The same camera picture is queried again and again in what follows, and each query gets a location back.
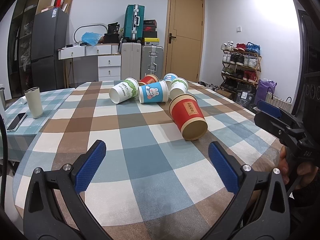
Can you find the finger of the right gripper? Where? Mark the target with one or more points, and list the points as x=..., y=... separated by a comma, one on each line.
x=276, y=121

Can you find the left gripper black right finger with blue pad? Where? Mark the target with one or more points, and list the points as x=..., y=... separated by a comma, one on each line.
x=259, y=208

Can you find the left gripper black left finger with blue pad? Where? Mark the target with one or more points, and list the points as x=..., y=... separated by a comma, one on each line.
x=53, y=206

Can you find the red paper cup front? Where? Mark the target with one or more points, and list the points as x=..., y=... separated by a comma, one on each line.
x=188, y=117

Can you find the red paper cup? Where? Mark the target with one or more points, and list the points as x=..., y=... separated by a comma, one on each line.
x=188, y=117
x=148, y=79

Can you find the white green paper cup right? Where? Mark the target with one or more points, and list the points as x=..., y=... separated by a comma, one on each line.
x=178, y=86

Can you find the white green paper cup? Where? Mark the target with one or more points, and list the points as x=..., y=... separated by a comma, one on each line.
x=178, y=86
x=124, y=90

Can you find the blue white paper cup back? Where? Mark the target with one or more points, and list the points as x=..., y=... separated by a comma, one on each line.
x=170, y=77

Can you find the blue rabbit paper cup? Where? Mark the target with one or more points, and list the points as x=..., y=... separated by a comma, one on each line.
x=153, y=93

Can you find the red paper cup back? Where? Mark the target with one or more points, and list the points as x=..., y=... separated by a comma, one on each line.
x=148, y=79

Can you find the white green paper cup left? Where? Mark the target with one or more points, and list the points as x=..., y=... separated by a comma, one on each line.
x=124, y=90

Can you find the woven basket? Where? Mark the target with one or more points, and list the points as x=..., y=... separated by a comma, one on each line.
x=278, y=102

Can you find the purple bag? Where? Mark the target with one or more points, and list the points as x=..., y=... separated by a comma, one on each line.
x=264, y=86

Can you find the wooden shoe rack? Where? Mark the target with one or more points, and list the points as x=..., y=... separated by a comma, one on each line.
x=241, y=66

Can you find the white smartphone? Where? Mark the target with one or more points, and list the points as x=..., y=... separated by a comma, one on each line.
x=14, y=125

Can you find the wooden door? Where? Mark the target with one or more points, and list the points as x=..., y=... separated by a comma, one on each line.
x=184, y=36

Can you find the checkered tablecloth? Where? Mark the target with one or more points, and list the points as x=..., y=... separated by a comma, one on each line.
x=152, y=184

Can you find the cream tumbler mug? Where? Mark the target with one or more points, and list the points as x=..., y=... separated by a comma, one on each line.
x=34, y=102

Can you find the silver suitcase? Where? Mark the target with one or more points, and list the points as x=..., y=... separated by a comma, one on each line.
x=151, y=61

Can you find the stacked shoe boxes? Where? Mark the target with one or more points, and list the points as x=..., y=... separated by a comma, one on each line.
x=150, y=35

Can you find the beige suitcase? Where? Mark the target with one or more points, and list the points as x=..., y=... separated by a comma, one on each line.
x=130, y=60

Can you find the teal suitcase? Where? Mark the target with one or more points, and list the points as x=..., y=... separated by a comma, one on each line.
x=133, y=23

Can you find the white drawer desk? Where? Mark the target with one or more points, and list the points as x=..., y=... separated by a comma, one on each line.
x=82, y=63

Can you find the dark bookshelf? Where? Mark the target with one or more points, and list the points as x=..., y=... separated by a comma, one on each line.
x=19, y=47

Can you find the blue plastic bag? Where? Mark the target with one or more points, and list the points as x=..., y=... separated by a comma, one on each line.
x=91, y=38

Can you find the dark grey refrigerator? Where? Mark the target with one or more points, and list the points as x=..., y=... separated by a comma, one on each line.
x=47, y=37

